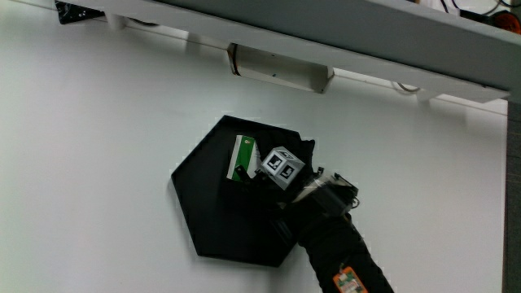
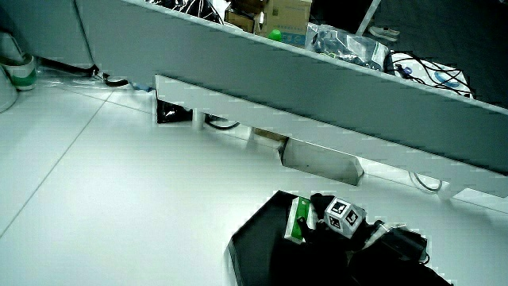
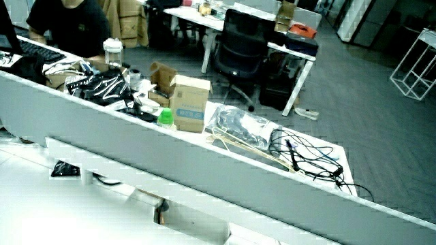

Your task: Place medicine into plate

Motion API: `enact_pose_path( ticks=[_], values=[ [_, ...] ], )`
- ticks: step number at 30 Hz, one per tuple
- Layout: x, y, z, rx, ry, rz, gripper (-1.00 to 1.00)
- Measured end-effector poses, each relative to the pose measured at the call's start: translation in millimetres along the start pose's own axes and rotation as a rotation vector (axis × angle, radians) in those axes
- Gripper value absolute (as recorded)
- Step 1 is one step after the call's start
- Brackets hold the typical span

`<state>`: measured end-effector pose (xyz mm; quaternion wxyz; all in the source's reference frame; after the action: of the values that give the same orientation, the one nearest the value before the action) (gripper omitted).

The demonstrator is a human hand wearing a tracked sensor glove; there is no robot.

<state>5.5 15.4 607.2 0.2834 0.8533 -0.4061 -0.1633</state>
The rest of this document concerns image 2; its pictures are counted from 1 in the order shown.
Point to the person's right hand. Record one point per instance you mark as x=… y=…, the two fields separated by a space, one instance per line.
x=317 y=234

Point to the green white medicine box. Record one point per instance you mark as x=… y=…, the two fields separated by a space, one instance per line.
x=298 y=222

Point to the black plate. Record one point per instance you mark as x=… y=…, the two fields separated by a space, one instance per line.
x=258 y=250

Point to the person's right forearm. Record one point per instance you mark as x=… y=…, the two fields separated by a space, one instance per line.
x=381 y=270

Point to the black wrist device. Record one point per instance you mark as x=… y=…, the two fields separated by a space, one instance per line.
x=402 y=243

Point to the grey partition panel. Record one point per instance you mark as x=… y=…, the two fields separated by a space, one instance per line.
x=278 y=79

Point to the black shiny block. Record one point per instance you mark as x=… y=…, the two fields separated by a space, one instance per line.
x=172 y=112

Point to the clear plastic bag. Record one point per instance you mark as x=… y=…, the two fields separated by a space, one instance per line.
x=345 y=45

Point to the green ball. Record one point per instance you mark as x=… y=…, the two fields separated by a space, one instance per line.
x=275 y=35

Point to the white shoe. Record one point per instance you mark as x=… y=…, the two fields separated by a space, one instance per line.
x=383 y=33

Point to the large cardboard box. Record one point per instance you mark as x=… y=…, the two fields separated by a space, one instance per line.
x=287 y=18

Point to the white pole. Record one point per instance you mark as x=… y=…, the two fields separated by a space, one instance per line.
x=368 y=16

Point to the small cardboard box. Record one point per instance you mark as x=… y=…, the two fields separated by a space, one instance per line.
x=240 y=20

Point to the black striped bag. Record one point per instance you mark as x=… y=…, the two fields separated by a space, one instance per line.
x=194 y=8

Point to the white green container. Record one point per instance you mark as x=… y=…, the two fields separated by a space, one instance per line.
x=21 y=71

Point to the white rounded object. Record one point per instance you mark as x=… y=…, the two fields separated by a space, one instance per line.
x=6 y=93

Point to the grey metal bracket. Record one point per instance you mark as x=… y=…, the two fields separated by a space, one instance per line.
x=321 y=161

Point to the white frame beam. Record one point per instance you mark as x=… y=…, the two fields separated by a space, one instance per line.
x=317 y=127

